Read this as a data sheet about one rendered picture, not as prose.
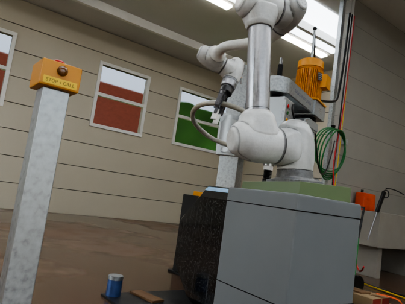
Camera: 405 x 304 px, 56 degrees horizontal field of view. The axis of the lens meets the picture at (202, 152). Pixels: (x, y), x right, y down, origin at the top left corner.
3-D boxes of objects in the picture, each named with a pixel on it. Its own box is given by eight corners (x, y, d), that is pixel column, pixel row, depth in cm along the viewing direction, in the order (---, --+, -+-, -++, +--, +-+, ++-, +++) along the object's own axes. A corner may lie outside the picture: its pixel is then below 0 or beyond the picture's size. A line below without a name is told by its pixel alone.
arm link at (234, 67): (233, 88, 228) (214, 78, 225) (241, 69, 234) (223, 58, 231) (242, 81, 218) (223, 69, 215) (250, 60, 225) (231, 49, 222)
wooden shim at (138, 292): (129, 292, 265) (129, 290, 265) (140, 291, 272) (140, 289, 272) (152, 303, 248) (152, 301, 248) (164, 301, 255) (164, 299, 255)
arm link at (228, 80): (238, 87, 224) (235, 95, 221) (224, 84, 227) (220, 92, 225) (236, 76, 216) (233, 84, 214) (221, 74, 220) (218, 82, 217)
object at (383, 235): (332, 268, 537) (339, 207, 546) (383, 268, 610) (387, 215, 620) (374, 280, 486) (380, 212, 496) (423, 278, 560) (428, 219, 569)
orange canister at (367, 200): (349, 210, 563) (351, 188, 566) (368, 213, 591) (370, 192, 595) (363, 212, 545) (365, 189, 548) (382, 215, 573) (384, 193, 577)
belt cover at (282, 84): (297, 125, 367) (299, 108, 369) (323, 126, 353) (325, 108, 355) (254, 96, 288) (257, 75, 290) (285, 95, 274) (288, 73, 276)
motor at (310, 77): (296, 108, 367) (301, 67, 372) (329, 107, 350) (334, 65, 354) (286, 99, 344) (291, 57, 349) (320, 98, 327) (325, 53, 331)
